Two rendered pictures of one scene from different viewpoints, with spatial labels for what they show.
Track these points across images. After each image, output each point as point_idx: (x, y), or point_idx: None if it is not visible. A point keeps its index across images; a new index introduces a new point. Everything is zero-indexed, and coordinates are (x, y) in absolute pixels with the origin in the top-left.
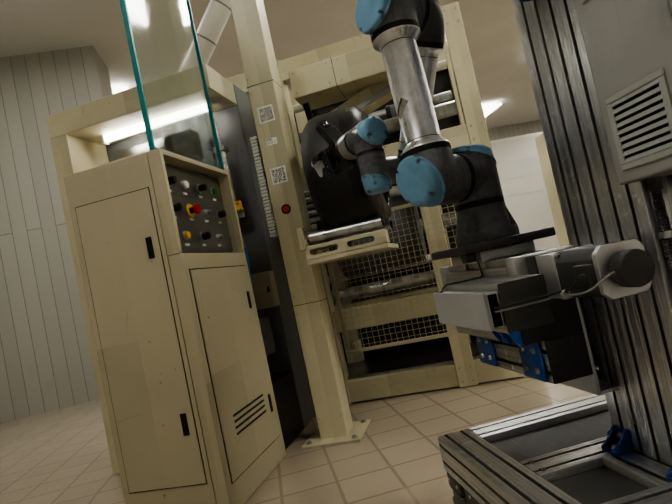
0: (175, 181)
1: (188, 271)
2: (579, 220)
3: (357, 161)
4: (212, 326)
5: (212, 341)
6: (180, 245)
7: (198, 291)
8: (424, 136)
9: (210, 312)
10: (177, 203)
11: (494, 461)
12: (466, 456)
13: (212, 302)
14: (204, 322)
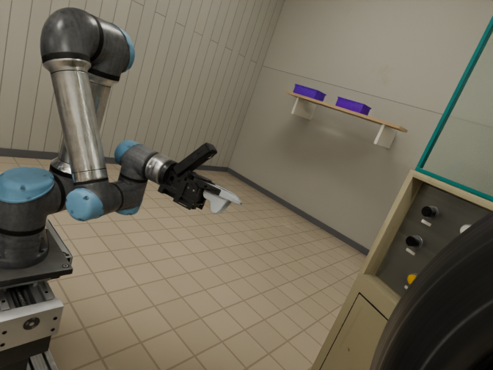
0: (424, 213)
1: (357, 293)
2: None
3: (159, 189)
4: (347, 361)
5: (337, 368)
6: (364, 266)
7: (353, 318)
8: None
9: (354, 351)
10: (408, 236)
11: (35, 357)
12: (53, 368)
13: (366, 350)
14: (340, 343)
